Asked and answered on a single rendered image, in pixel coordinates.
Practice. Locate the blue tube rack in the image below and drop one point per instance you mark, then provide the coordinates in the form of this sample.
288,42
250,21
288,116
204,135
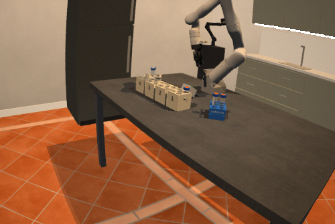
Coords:
217,113

